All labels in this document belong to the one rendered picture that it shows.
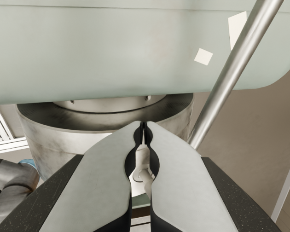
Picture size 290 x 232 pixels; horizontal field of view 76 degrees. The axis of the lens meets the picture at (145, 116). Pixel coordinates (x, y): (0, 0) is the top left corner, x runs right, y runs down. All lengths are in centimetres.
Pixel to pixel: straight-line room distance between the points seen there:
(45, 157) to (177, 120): 19
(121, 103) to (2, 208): 40
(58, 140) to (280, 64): 28
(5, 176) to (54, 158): 35
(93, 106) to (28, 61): 11
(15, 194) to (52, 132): 35
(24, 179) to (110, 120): 41
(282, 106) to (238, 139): 56
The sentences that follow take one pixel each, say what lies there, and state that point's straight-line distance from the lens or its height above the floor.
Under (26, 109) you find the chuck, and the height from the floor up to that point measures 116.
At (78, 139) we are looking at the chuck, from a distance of 24.
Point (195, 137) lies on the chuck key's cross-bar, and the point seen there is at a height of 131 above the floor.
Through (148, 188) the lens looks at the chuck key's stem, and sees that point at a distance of 25.
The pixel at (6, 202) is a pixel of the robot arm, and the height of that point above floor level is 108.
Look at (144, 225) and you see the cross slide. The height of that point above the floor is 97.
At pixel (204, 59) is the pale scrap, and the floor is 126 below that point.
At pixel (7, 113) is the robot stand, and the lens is 149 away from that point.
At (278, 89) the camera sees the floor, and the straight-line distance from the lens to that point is 227.
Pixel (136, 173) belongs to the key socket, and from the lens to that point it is 28.
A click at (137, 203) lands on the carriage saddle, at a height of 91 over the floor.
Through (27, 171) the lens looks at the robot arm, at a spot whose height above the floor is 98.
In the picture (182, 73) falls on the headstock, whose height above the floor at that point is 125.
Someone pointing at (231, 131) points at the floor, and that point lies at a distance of 217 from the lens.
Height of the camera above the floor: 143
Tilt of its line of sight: 60 degrees down
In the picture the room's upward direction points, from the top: 156 degrees clockwise
